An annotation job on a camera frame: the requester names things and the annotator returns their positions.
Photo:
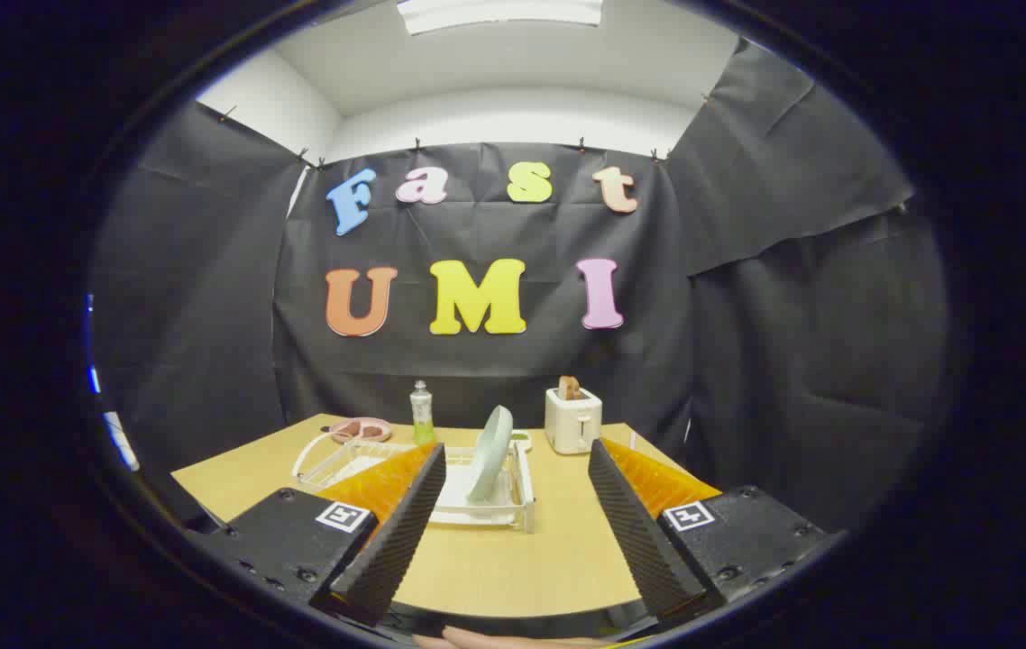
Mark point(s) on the black backdrop cloth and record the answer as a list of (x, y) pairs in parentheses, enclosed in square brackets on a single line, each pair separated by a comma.
[(206, 315)]

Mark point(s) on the small white compartment tray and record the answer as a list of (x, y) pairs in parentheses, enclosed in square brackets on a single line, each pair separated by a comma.
[(522, 440)]

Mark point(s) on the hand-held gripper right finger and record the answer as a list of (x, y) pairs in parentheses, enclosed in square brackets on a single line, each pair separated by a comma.
[(639, 532)]

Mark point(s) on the computer monitor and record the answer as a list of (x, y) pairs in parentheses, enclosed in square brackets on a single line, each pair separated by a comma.
[(93, 379)]

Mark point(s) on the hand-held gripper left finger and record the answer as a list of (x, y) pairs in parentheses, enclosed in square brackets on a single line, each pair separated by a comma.
[(396, 541)]

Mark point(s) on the white object beside monitor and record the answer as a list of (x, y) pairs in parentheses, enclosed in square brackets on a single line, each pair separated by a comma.
[(123, 442)]

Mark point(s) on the ceiling light panel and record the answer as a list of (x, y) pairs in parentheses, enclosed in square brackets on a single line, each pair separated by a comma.
[(499, 13)]

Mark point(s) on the pink plate with food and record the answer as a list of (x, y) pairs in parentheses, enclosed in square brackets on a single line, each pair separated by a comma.
[(360, 431)]

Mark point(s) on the brown bread slice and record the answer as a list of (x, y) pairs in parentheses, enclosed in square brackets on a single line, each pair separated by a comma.
[(570, 388)]

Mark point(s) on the pale green plate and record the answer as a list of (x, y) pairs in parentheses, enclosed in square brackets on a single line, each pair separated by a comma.
[(490, 451)]

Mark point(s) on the green dish soap bottle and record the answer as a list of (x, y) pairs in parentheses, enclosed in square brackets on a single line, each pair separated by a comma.
[(422, 419)]

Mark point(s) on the white toaster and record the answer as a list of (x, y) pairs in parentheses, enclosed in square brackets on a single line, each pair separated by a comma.
[(572, 424)]

